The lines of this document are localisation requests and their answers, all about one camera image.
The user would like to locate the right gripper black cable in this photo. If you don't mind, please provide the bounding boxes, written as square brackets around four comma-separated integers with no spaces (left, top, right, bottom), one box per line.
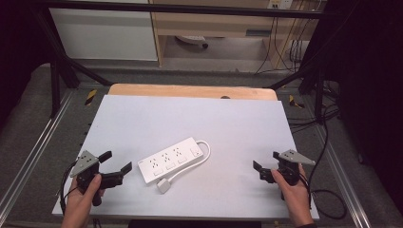
[297,104,348,220]

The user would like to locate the white power strip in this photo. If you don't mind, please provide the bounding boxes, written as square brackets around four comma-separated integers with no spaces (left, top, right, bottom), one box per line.
[138,137,204,184]

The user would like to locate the wooden table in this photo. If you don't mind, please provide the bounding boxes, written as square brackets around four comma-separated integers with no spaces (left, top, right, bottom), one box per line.
[107,83,279,102]

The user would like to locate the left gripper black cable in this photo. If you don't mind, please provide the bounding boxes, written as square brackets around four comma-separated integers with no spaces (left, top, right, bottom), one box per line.
[58,161,80,217]

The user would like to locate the person's left hand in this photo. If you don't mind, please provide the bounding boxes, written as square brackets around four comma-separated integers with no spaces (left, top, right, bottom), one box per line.
[61,173,106,223]

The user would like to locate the black curtain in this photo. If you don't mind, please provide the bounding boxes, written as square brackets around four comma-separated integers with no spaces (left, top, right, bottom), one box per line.
[0,0,52,127]
[317,0,403,217]

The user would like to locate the black hanging cables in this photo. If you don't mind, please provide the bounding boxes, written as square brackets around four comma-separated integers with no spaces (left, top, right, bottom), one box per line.
[255,14,314,76]

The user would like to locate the aluminium floor rail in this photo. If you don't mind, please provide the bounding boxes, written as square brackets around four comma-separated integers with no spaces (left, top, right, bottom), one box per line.
[303,94,373,228]
[0,89,76,217]

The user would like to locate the white wall socket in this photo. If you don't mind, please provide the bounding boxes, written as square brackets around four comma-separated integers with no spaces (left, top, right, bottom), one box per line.
[267,0,294,10]

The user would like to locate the yellow black floor tape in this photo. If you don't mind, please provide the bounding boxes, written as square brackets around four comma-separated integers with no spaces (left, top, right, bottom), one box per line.
[84,88,99,106]
[288,94,306,109]

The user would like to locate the white device under desk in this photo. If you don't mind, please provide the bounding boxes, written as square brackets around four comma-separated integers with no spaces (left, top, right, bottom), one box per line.
[175,34,210,49]

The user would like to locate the black floor cables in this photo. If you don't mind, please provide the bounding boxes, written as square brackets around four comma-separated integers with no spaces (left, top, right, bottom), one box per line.
[286,79,342,135]

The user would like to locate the white table board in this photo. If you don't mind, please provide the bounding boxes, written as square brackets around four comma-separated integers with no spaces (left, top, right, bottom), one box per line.
[51,94,320,221]

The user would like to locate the white cabinet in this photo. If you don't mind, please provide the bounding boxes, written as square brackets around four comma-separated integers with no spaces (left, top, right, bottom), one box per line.
[48,0,159,62]

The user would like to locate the white power strip cable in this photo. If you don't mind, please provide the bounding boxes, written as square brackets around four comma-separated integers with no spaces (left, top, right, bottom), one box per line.
[164,140,212,184]

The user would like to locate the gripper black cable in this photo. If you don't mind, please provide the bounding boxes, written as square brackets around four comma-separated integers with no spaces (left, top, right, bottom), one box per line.
[58,161,80,217]
[297,104,348,220]

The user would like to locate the wooden desk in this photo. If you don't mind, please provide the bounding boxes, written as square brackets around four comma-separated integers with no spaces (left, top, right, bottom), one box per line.
[148,0,321,69]

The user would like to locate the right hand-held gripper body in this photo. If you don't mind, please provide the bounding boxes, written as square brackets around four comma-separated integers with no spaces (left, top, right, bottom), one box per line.
[259,149,317,187]

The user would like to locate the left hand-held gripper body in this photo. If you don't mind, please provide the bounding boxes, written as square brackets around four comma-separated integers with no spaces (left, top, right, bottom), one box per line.
[69,150,125,207]

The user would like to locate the black metal frame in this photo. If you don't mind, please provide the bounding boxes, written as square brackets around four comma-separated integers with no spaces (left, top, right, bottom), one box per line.
[31,0,337,121]

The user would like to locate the white power plug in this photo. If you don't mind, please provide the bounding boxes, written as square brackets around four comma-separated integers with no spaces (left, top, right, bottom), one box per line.
[156,178,173,195]

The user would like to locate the person's right hand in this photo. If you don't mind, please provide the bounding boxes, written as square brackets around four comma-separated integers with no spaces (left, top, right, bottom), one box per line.
[270,164,315,224]

